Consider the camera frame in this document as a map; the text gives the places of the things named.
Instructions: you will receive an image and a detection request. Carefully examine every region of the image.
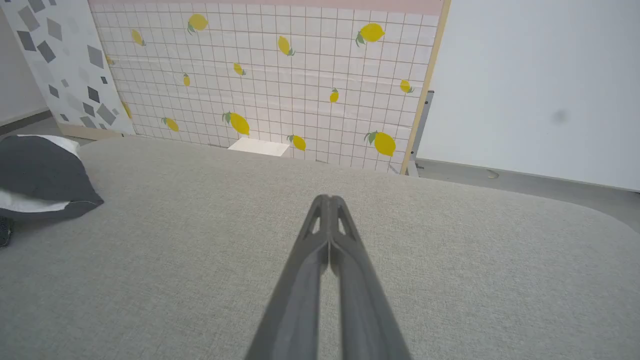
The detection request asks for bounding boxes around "white rectangular block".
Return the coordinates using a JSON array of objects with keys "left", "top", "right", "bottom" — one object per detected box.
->
[{"left": 227, "top": 137, "right": 291, "bottom": 158}]

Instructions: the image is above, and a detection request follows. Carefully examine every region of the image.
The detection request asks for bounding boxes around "grey terrazzo print backdrop panel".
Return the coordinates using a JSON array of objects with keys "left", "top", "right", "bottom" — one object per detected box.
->
[{"left": 0, "top": 0, "right": 136, "bottom": 141}]

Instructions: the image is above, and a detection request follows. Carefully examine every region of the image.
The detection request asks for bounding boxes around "white and black t-shirt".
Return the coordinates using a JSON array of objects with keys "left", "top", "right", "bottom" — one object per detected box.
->
[{"left": 0, "top": 134, "right": 105, "bottom": 222}]

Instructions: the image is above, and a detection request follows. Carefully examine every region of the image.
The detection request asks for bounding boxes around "white partition board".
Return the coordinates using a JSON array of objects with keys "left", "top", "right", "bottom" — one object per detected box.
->
[{"left": 415, "top": 0, "right": 640, "bottom": 193}]

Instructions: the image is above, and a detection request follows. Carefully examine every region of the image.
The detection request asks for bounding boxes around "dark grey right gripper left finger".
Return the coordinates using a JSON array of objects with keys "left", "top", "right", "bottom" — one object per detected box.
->
[{"left": 245, "top": 194, "right": 331, "bottom": 360}]

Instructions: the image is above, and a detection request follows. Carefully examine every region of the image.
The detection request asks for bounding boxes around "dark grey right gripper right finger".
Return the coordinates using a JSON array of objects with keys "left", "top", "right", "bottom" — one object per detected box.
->
[{"left": 330, "top": 195, "right": 412, "bottom": 360}]

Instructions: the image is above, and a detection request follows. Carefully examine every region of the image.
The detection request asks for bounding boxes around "wooden frame wire fence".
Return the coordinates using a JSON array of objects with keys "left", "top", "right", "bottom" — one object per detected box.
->
[{"left": 87, "top": 0, "right": 452, "bottom": 176}]

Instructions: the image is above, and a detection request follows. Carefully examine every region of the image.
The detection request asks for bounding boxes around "grey metal panel stand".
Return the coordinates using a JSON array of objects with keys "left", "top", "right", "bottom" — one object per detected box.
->
[{"left": 400, "top": 90, "right": 435, "bottom": 177}]

